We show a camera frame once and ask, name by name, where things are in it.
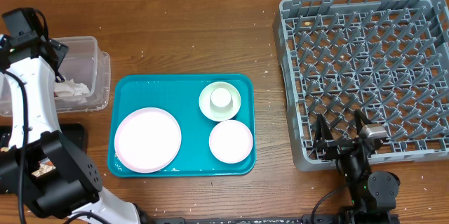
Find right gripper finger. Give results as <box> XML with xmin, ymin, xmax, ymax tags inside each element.
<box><xmin>354</xmin><ymin>110</ymin><xmax>372</xmax><ymax>136</ymax></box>
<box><xmin>314</xmin><ymin>114</ymin><xmax>333</xmax><ymax>143</ymax></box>

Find white cup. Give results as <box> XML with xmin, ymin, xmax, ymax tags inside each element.
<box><xmin>210</xmin><ymin>87</ymin><xmax>232</xmax><ymax>109</ymax></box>

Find light green saucer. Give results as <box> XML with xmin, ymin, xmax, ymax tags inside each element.
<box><xmin>199</xmin><ymin>81</ymin><xmax>241</xmax><ymax>122</ymax></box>

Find rice and peanut scraps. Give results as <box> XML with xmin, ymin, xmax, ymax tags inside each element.
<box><xmin>1</xmin><ymin>133</ymin><xmax>56</xmax><ymax>178</ymax></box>

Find large white plate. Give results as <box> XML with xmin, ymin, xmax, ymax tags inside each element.
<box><xmin>114</xmin><ymin>107</ymin><xmax>182</xmax><ymax>173</ymax></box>

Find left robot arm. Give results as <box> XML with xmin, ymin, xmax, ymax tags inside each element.
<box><xmin>1</xmin><ymin>8</ymin><xmax>152</xmax><ymax>223</ymax></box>

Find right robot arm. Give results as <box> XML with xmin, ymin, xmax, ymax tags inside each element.
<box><xmin>309</xmin><ymin>110</ymin><xmax>401</xmax><ymax>223</ymax></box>

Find clear plastic bin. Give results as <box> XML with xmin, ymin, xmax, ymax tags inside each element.
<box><xmin>1</xmin><ymin>36</ymin><xmax>111</xmax><ymax>117</ymax></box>

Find grey plastic dish rack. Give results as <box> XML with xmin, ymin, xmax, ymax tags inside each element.
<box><xmin>273</xmin><ymin>0</ymin><xmax>448</xmax><ymax>171</ymax></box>

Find black tray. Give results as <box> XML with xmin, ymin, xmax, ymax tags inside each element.
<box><xmin>0</xmin><ymin>122</ymin><xmax>88</xmax><ymax>195</ymax></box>

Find small white plate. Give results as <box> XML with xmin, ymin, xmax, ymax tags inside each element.
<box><xmin>209</xmin><ymin>120</ymin><xmax>254</xmax><ymax>164</ymax></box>

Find teal serving tray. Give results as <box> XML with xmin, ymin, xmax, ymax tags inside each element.
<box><xmin>107</xmin><ymin>74</ymin><xmax>256</xmax><ymax>178</ymax></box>

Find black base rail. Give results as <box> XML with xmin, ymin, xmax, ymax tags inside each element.
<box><xmin>147</xmin><ymin>215</ymin><xmax>348</xmax><ymax>224</ymax></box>

